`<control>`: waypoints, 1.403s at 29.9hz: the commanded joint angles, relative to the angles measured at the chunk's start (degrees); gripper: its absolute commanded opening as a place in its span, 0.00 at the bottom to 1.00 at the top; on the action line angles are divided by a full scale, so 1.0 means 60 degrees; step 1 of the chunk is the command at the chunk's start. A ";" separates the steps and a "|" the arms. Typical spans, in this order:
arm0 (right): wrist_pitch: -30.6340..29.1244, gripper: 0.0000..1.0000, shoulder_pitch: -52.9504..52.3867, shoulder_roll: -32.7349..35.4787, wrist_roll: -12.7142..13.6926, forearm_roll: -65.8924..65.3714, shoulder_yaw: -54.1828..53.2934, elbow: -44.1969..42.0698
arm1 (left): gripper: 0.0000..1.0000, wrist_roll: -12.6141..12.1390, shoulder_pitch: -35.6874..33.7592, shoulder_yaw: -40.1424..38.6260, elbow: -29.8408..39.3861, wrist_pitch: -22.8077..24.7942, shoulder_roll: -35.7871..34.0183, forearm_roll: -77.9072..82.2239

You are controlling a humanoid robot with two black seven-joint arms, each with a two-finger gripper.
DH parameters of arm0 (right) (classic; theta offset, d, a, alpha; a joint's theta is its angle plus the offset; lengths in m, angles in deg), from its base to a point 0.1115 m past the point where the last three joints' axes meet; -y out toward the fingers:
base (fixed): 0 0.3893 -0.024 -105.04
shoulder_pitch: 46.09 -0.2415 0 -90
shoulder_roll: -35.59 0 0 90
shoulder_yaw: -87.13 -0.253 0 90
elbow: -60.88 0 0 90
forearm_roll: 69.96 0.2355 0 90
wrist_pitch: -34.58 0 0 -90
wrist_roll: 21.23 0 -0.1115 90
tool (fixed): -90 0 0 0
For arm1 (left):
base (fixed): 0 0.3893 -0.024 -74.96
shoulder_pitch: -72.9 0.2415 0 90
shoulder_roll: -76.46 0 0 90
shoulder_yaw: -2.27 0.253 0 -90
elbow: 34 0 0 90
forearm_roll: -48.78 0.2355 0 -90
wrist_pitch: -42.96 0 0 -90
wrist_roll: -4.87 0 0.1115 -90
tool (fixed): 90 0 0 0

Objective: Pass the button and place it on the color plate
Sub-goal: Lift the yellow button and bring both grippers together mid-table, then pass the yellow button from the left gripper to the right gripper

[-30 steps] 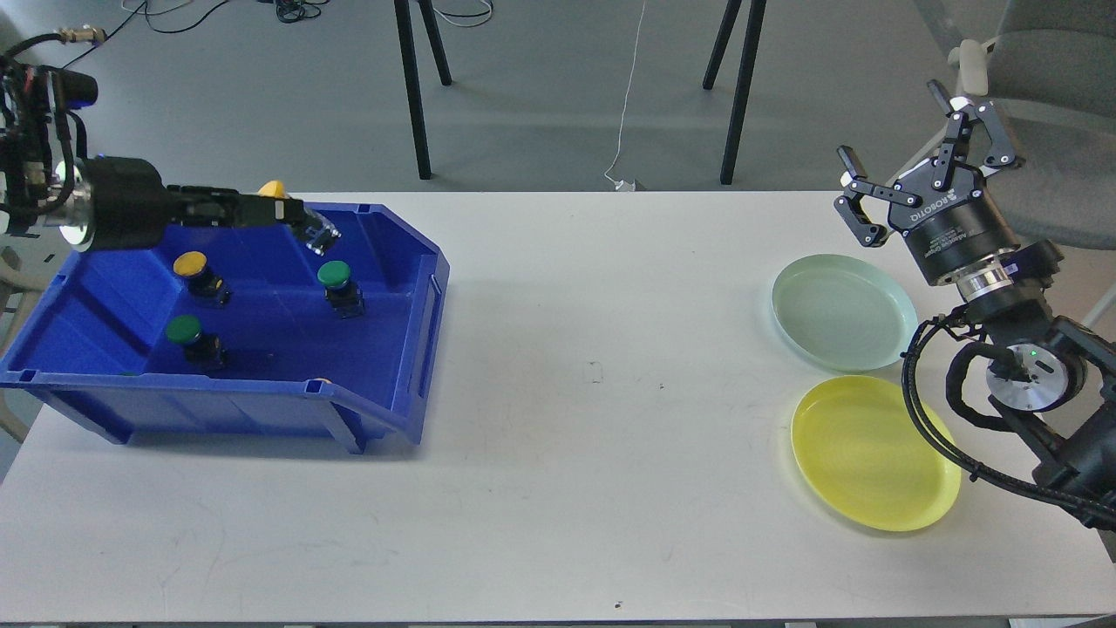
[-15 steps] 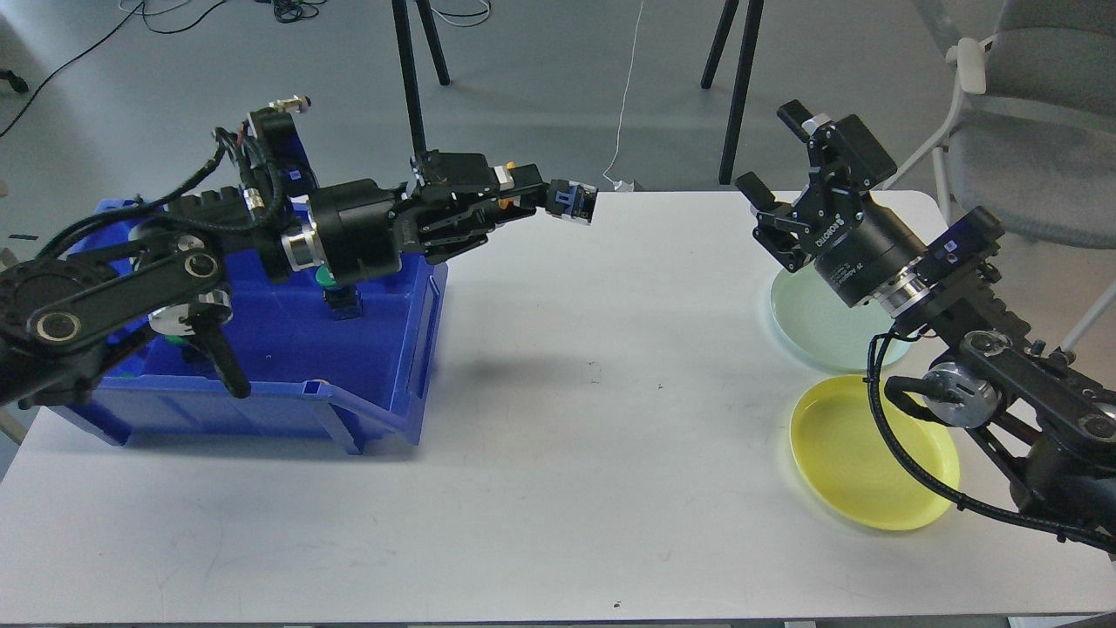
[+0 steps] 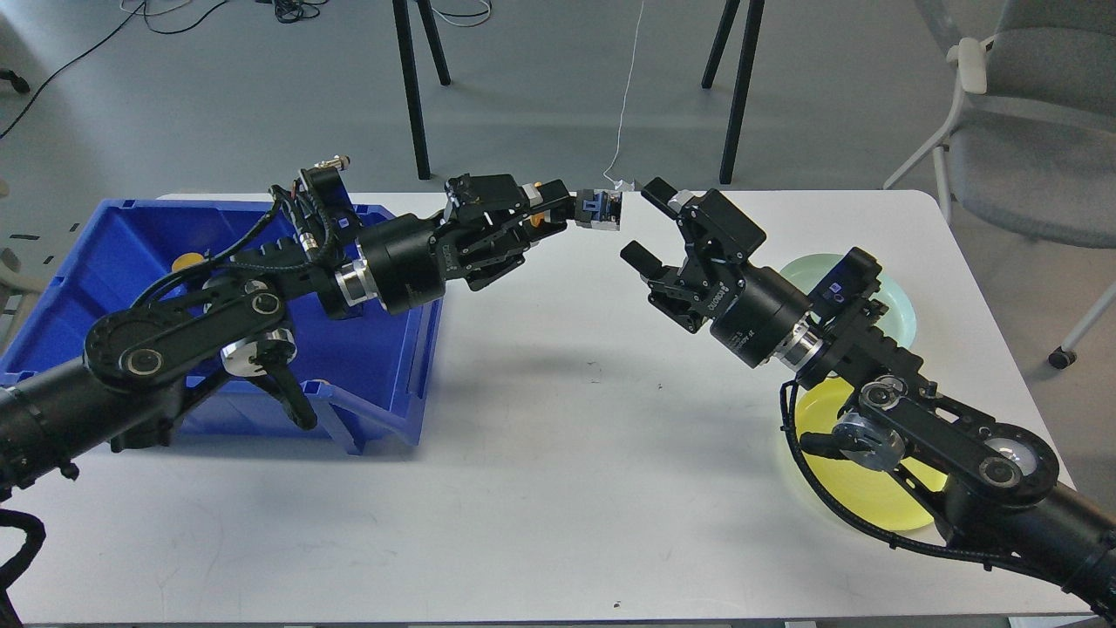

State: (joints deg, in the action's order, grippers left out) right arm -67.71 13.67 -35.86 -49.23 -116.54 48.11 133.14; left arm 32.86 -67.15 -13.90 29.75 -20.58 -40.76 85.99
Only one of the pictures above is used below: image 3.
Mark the grey office chair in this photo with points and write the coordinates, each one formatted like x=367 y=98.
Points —
x=1028 y=143

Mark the black tripod legs right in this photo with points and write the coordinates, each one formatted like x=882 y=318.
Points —
x=754 y=17

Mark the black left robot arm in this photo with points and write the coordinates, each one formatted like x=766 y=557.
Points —
x=195 y=329

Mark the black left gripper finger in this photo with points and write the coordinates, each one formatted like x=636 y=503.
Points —
x=489 y=201
x=493 y=257

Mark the yellow push button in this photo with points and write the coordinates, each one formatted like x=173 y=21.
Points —
x=598 y=209
x=189 y=264

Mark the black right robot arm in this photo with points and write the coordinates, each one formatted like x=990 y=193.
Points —
x=992 y=489

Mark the yellow plate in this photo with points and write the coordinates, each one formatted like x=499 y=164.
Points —
x=869 y=494

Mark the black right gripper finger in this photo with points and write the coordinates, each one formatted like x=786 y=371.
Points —
x=673 y=290
x=717 y=236

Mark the light green plate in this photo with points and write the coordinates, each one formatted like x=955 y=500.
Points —
x=898 y=323

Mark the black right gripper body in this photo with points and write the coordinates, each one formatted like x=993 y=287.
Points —
x=750 y=314

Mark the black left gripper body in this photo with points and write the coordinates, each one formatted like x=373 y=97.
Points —
x=409 y=260

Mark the blue plastic bin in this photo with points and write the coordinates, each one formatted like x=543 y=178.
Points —
x=365 y=376

